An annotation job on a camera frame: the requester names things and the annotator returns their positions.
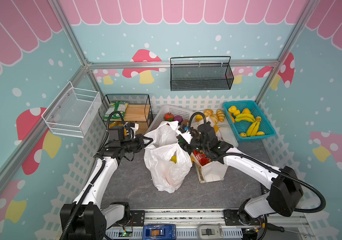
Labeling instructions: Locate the round bread roll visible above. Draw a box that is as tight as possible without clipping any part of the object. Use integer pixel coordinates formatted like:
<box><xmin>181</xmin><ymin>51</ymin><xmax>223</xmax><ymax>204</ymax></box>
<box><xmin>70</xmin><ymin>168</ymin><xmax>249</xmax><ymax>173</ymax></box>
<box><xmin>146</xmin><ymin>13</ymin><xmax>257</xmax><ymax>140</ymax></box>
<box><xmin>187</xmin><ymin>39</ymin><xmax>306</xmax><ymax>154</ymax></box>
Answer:
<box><xmin>204</xmin><ymin>109</ymin><xmax>214</xmax><ymax>117</ymax></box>

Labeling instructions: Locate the yellow corn bread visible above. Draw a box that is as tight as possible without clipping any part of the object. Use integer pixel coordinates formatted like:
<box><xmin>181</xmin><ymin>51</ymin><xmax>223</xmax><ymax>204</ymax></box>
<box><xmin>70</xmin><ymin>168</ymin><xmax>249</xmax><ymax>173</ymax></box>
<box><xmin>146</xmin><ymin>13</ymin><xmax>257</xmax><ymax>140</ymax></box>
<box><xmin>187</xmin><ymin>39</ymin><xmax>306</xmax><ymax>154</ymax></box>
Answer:
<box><xmin>195</xmin><ymin>115</ymin><xmax>203</xmax><ymax>122</ymax></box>

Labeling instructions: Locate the green snack bag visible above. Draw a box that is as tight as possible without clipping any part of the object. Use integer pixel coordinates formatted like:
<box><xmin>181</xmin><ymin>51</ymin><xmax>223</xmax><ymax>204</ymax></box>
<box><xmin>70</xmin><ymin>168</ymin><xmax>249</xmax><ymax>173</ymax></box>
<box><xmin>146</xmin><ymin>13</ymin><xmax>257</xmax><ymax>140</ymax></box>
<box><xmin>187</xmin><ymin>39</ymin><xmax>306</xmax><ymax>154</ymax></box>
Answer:
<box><xmin>103</xmin><ymin>101</ymin><xmax>129</xmax><ymax>121</ymax></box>

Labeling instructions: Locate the yellow lemon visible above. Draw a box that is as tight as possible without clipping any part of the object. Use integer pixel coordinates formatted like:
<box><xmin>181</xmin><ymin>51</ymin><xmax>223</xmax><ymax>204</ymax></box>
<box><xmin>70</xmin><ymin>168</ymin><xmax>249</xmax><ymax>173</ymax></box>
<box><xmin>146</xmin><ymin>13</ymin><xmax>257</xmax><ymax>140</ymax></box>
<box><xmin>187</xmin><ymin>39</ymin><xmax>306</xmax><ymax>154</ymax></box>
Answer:
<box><xmin>228</xmin><ymin>106</ymin><xmax>238</xmax><ymax>113</ymax></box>

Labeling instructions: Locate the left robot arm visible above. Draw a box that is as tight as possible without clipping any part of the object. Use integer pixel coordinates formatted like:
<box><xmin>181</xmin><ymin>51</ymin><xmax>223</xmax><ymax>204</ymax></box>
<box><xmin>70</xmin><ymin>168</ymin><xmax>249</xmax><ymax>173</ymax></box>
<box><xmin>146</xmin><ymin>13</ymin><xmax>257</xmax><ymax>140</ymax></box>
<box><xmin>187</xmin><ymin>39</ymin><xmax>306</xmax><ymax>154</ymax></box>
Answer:
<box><xmin>60</xmin><ymin>120</ymin><xmax>153</xmax><ymax>240</ymax></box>

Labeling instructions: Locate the white plastic vegetable basket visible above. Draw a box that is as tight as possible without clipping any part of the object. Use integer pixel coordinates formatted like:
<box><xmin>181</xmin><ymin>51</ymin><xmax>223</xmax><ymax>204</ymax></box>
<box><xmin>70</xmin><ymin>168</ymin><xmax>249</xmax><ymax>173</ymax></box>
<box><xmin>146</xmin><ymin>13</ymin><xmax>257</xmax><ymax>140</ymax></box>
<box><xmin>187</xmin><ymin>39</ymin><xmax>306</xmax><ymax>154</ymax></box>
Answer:
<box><xmin>147</xmin><ymin>105</ymin><xmax>194</xmax><ymax>133</ymax></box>

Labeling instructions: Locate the white plastic tray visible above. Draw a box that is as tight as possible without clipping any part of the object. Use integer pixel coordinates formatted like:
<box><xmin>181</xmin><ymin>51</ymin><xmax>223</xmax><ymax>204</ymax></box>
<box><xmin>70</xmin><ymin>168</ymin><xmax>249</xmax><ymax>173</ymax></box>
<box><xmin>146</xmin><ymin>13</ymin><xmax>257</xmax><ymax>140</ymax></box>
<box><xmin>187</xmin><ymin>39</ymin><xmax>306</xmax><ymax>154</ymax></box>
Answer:
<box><xmin>191</xmin><ymin>112</ymin><xmax>239</xmax><ymax>148</ymax></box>

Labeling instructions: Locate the purple onion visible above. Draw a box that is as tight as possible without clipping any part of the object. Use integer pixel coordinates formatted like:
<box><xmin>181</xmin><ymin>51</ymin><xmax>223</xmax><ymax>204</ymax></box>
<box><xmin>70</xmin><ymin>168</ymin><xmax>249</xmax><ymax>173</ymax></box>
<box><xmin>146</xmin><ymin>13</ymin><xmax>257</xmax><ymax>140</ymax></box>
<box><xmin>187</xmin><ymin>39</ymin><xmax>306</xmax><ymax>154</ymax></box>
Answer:
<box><xmin>173</xmin><ymin>116</ymin><xmax>184</xmax><ymax>124</ymax></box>

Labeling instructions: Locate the black wire wooden shelf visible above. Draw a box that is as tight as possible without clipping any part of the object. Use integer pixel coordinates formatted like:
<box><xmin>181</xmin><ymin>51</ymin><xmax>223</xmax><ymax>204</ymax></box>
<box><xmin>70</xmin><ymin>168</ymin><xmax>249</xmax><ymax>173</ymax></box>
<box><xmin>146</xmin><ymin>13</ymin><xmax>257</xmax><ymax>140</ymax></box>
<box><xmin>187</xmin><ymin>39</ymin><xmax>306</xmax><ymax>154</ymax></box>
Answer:
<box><xmin>99</xmin><ymin>94</ymin><xmax>154</xmax><ymax>135</ymax></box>

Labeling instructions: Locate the yellow banana bunch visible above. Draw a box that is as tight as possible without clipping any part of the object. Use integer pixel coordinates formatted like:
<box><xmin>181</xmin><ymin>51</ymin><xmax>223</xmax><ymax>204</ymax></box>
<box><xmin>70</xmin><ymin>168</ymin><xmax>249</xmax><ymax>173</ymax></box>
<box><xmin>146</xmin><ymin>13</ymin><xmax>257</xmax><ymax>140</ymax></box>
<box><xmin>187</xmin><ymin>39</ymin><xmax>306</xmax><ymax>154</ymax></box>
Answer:
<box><xmin>240</xmin><ymin>117</ymin><xmax>265</xmax><ymax>138</ymax></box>
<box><xmin>235</xmin><ymin>113</ymin><xmax>256</xmax><ymax>123</ymax></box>

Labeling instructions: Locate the white canvas tote bag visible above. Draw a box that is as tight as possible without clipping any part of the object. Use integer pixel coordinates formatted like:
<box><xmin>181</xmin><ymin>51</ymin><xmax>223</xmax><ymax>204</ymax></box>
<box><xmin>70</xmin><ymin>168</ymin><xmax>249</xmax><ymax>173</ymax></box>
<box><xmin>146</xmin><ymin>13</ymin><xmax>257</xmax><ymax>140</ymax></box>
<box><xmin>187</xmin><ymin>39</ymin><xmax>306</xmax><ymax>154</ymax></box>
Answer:
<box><xmin>188</xmin><ymin>115</ymin><xmax>238</xmax><ymax>184</ymax></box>

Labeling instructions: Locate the grey switch box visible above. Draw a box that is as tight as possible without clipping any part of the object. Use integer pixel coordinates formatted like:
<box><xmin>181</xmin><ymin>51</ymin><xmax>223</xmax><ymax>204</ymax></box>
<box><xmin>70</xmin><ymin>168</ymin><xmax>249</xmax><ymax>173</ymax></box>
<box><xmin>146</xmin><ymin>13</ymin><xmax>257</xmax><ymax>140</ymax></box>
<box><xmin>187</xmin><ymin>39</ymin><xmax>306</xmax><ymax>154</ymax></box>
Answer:
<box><xmin>197</xmin><ymin>225</ymin><xmax>224</xmax><ymax>240</ymax></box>

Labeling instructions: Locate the large croissant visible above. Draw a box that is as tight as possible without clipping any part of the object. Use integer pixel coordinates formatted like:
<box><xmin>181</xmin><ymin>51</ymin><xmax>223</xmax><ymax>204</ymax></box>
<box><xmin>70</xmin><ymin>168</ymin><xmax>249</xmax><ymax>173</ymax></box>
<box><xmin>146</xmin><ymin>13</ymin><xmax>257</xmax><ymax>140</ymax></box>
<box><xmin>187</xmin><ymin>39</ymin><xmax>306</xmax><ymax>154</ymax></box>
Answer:
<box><xmin>210</xmin><ymin>114</ymin><xmax>219</xmax><ymax>125</ymax></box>

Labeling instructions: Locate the red tomato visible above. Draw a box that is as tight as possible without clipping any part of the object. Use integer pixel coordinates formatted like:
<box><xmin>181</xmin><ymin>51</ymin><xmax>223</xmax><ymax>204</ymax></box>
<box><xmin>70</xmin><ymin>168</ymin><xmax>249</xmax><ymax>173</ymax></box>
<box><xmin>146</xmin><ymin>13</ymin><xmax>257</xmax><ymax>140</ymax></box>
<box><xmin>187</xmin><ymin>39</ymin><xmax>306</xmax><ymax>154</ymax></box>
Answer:
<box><xmin>164</xmin><ymin>113</ymin><xmax>175</xmax><ymax>122</ymax></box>

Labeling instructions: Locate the teal plastic fruit basket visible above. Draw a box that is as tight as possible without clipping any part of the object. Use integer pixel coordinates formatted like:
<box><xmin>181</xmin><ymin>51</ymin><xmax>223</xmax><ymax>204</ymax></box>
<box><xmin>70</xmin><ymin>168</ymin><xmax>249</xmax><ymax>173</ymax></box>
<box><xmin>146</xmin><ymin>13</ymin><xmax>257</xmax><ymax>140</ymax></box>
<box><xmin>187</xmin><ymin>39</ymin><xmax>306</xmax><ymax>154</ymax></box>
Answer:
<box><xmin>223</xmin><ymin>100</ymin><xmax>276</xmax><ymax>143</ymax></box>

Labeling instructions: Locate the black wire wall basket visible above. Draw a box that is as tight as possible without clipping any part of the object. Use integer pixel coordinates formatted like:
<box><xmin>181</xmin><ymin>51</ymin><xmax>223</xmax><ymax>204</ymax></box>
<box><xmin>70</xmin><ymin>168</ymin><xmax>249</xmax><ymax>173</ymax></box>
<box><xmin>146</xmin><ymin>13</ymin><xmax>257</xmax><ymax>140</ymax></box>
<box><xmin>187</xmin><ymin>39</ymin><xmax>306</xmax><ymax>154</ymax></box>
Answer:
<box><xmin>170</xmin><ymin>56</ymin><xmax>235</xmax><ymax>92</ymax></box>

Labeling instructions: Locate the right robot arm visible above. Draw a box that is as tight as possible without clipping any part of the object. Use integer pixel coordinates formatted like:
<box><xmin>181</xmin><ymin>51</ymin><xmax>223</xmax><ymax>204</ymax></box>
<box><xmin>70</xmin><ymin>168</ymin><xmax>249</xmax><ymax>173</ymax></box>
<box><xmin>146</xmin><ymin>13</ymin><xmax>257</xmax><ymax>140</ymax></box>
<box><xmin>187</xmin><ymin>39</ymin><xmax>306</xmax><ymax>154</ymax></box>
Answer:
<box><xmin>176</xmin><ymin>119</ymin><xmax>326</xmax><ymax>226</ymax></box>

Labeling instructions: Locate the black screwdriver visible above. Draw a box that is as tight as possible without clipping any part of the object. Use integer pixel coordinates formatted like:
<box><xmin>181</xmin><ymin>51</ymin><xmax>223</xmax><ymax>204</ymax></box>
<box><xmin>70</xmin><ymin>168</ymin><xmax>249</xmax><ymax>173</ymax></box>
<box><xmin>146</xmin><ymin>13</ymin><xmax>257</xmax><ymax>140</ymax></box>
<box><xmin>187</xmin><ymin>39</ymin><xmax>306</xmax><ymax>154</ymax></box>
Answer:
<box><xmin>266</xmin><ymin>224</ymin><xmax>315</xmax><ymax>237</ymax></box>

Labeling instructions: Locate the red chips bag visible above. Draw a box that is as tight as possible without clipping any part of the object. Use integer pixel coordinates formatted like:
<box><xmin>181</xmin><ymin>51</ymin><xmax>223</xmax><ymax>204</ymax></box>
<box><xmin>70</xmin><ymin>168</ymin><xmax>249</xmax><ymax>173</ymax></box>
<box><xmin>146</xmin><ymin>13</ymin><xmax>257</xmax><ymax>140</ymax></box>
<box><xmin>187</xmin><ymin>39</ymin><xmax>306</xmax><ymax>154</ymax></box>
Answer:
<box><xmin>193</xmin><ymin>151</ymin><xmax>211</xmax><ymax>166</ymax></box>

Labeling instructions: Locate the blue box device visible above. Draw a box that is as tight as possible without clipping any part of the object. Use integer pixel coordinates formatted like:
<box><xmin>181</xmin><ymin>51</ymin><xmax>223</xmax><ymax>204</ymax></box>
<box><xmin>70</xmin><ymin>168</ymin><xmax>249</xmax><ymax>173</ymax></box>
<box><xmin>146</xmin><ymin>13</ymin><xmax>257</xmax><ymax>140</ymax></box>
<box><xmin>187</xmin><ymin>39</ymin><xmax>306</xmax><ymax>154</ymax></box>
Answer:
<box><xmin>142</xmin><ymin>224</ymin><xmax>177</xmax><ymax>240</ymax></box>

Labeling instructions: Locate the right croissant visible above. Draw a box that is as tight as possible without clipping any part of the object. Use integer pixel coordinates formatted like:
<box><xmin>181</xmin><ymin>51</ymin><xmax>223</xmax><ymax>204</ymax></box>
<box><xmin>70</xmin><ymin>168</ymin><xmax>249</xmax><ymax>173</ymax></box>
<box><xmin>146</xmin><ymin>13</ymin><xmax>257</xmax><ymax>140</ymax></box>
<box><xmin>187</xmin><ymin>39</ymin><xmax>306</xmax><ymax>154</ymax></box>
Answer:
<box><xmin>216</xmin><ymin>109</ymin><xmax>225</xmax><ymax>122</ymax></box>

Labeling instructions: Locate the white plastic grocery bag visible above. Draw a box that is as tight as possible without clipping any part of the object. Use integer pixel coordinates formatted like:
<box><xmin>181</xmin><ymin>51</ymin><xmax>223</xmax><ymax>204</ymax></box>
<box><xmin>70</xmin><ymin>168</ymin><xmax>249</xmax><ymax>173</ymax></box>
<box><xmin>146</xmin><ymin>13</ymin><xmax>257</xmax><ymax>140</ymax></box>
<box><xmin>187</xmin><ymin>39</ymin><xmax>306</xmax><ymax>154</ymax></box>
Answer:
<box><xmin>144</xmin><ymin>121</ymin><xmax>192</xmax><ymax>194</ymax></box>

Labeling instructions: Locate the white wire wall basket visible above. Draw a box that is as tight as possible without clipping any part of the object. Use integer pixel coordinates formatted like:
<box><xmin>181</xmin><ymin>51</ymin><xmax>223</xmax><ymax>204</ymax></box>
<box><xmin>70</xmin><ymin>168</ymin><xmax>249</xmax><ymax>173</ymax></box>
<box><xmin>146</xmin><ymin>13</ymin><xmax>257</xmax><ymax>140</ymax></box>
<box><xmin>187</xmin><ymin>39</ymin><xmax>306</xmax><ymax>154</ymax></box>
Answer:
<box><xmin>42</xmin><ymin>82</ymin><xmax>102</xmax><ymax>138</ymax></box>

